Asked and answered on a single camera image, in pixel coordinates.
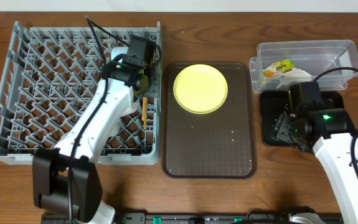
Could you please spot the green snack wrapper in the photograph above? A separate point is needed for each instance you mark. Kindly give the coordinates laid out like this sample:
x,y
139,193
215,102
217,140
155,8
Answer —
x,y
277,68

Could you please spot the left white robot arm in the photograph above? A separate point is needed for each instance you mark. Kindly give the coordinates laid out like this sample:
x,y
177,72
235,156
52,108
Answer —
x,y
65,178

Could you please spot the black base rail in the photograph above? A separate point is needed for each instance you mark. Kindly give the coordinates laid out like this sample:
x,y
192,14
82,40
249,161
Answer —
x,y
302,214

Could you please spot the white tissue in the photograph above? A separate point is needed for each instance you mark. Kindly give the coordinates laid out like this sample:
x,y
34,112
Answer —
x,y
295,75

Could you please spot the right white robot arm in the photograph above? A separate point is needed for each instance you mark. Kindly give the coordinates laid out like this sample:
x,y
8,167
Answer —
x,y
331,136

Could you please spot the clear plastic waste bin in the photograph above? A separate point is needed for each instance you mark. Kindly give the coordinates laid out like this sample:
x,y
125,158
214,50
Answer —
x,y
312,56

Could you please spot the yellow round plate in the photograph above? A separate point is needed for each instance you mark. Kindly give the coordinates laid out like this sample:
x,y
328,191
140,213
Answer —
x,y
200,89

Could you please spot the wooden chopstick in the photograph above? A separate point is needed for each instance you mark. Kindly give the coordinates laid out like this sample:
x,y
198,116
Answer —
x,y
144,109
145,124

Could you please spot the dark brown serving tray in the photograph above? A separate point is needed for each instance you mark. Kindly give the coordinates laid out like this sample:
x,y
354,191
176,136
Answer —
x,y
220,144

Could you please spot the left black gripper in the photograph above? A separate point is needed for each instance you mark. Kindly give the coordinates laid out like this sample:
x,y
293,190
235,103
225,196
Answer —
x,y
149,88

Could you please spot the light blue bowl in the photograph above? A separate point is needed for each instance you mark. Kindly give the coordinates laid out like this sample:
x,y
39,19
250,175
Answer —
x,y
119,53

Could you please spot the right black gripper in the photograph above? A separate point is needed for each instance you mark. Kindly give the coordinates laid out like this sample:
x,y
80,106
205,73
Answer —
x,y
282,128

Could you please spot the black waste tray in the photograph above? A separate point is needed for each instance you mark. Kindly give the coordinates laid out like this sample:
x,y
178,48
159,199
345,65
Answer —
x,y
274,103

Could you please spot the grey plastic dishwasher rack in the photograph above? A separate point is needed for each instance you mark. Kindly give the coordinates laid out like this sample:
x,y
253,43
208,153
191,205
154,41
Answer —
x,y
50,76

